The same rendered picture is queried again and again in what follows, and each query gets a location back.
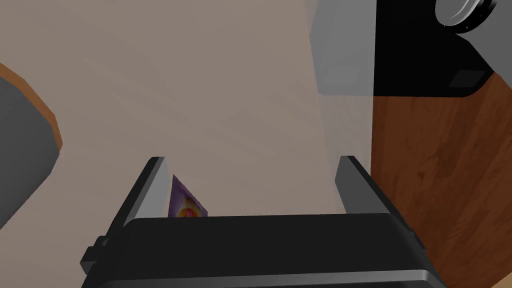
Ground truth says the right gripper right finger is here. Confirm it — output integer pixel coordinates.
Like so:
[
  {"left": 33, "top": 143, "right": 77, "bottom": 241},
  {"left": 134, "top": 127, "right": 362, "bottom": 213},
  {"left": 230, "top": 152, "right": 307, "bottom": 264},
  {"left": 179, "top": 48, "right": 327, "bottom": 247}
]
[{"left": 334, "top": 155, "right": 413, "bottom": 232}]

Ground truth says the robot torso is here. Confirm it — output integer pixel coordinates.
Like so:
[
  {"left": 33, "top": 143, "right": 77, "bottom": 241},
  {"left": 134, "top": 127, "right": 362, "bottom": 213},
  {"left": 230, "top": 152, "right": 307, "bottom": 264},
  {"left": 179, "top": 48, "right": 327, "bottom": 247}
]
[{"left": 308, "top": 0, "right": 495, "bottom": 98}]

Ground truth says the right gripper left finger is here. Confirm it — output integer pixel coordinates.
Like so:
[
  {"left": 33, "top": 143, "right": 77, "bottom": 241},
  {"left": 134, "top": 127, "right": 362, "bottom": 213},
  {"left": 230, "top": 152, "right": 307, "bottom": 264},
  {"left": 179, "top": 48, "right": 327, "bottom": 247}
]
[{"left": 104, "top": 156, "right": 170, "bottom": 238}]

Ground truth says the purple packet with orange print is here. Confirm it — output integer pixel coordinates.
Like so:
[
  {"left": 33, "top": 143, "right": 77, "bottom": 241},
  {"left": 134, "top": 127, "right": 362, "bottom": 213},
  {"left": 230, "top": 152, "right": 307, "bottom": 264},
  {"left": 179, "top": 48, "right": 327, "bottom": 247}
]
[{"left": 167, "top": 174, "right": 209, "bottom": 219}]

